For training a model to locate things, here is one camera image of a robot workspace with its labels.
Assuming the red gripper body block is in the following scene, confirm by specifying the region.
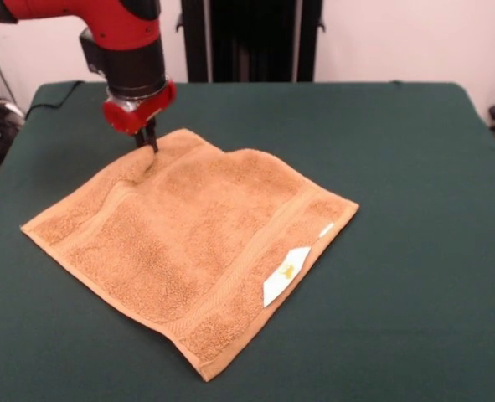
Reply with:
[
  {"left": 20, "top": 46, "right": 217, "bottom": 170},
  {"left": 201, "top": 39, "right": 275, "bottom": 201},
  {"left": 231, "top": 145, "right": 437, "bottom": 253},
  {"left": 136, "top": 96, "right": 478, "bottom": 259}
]
[{"left": 101, "top": 79, "right": 178, "bottom": 137}]

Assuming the orange terry towel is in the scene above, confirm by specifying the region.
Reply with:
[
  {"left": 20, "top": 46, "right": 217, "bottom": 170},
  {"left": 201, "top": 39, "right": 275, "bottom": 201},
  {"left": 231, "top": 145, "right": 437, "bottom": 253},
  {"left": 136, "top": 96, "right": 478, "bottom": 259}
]
[{"left": 19, "top": 127, "right": 360, "bottom": 383}]

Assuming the dark green table cloth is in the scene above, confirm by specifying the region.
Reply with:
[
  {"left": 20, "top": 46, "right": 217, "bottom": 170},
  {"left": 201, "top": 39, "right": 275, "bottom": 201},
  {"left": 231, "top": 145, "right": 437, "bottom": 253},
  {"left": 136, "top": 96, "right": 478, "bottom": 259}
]
[{"left": 0, "top": 80, "right": 495, "bottom": 402}]

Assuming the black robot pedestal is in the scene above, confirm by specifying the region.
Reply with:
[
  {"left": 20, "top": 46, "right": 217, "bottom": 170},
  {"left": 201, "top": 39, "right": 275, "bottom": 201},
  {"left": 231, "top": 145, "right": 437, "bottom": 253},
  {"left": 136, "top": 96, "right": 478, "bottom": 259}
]
[{"left": 175, "top": 0, "right": 327, "bottom": 84}]

